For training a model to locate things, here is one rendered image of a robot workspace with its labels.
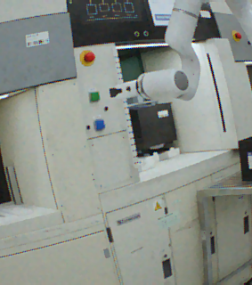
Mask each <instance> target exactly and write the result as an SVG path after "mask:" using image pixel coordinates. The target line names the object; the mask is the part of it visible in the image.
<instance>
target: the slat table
mask: <svg viewBox="0 0 252 285"><path fill-rule="evenodd" d="M197 193H198V200H199V214H200V217H199V219H200V226H201V229H200V230H201V231H202V232H203V231H205V234H206V236H205V237H206V240H202V248H203V249H202V250H203V260H204V262H203V264H204V275H205V277H204V279H205V285H220V284H222V283H223V282H225V281H227V280H228V279H230V278H231V277H232V276H234V275H235V274H236V273H239V272H240V271H241V270H243V269H244V268H245V267H247V266H248V265H250V264H251V263H252V259H250V260H249V261H247V262H246V263H245V264H244V265H242V266H241V267H239V268H238V269H236V270H235V271H233V272H232V273H230V274H228V276H225V277H224V278H223V279H221V280H220V281H218V282H216V283H215V284H213V277H212V276H213V274H212V263H211V262H212V259H211V257H212V256H211V243H210V241H211V239H210V229H209V226H210V224H209V217H208V205H207V197H211V196H231V195H248V194H252V182H248V181H243V182H242V179H241V171H239V172H237V173H235V174H232V175H228V176H226V177H225V178H224V179H221V180H219V181H218V182H215V183H212V184H210V185H209V186H206V187H204V188H201V189H199V190H197Z"/></svg>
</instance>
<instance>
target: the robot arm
mask: <svg viewBox="0 0 252 285"><path fill-rule="evenodd" d="M214 1H222V0H175V3H174V6H173V10H172V13H171V15H170V19H169V23H168V27H167V32H166V34H165V41H166V43H167V45H168V46H170V47H172V48H173V50H175V51H176V52H177V53H178V54H179V57H180V59H181V62H182V68H174V69H165V70H159V71H155V72H154V71H152V72H149V73H145V74H141V75H140V76H139V77H138V78H137V79H136V80H135V81H129V82H126V83H123V84H121V85H115V86H114V87H113V88H110V89H109V90H110V97H116V99H117V100H122V99H128V98H132V97H142V98H146V99H157V98H161V97H173V98H176V99H179V100H183V101H187V102H188V101H189V100H191V99H192V98H193V97H194V95H195V93H196V91H197V89H198V88H197V87H198V84H199V75H200V63H199V57H198V55H197V54H196V52H195V51H194V49H193V47H192V39H193V36H194V32H195V28H196V25H197V22H198V18H199V13H200V8H201V5H202V4H203V3H205V2H214ZM225 2H226V4H227V5H228V7H229V9H230V10H231V11H232V14H233V15H234V16H235V18H236V19H237V21H238V22H239V24H240V25H241V27H242V28H243V30H244V31H245V33H246V35H247V37H248V40H249V41H250V43H251V45H252V4H251V3H250V1H249V0H225Z"/></svg>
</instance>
